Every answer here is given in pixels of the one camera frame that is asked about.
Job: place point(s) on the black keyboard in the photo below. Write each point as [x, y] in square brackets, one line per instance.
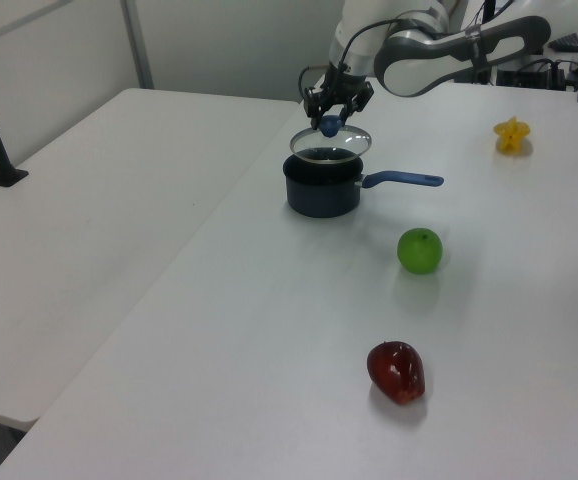
[569, 41]

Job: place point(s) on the black electronics box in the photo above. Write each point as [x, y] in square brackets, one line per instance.
[529, 76]

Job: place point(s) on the glass lid with blue knob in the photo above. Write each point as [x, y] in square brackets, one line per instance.
[354, 139]

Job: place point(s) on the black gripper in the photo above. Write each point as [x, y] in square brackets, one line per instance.
[341, 86]

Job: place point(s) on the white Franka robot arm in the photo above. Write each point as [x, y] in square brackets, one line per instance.
[419, 75]

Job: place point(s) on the green apple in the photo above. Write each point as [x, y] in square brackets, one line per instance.
[420, 251]

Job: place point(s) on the grey metal partition post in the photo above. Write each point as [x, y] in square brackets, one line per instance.
[138, 45]

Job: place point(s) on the dark blue saucepan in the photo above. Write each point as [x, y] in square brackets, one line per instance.
[319, 197]

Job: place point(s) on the yellow starfruit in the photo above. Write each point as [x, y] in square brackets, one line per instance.
[512, 136]

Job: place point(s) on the dark red apple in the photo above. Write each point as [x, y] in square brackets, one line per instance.
[396, 372]

